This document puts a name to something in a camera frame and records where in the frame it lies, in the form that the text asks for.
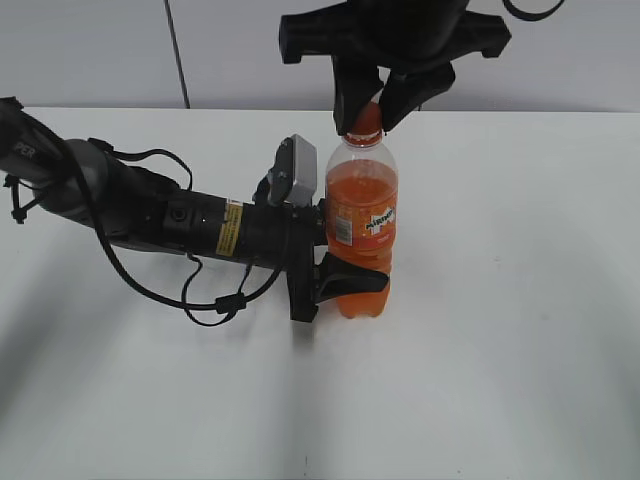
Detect orange Mirinda soda bottle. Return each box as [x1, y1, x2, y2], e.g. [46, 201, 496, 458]
[324, 130, 400, 319]

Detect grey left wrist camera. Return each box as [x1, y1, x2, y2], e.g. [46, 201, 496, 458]
[252, 134, 317, 207]

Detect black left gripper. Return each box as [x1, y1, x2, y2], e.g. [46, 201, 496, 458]
[235, 198, 389, 323]

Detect orange bottle cap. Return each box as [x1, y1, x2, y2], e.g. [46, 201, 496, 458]
[343, 101, 383, 147]

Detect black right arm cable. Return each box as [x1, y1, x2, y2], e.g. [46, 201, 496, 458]
[502, 0, 569, 24]

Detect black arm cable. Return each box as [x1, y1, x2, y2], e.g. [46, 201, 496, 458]
[502, 0, 569, 24]
[59, 142, 282, 327]

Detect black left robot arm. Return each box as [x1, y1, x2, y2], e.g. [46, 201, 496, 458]
[1, 97, 389, 322]

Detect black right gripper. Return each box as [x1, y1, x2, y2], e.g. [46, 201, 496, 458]
[278, 0, 511, 135]

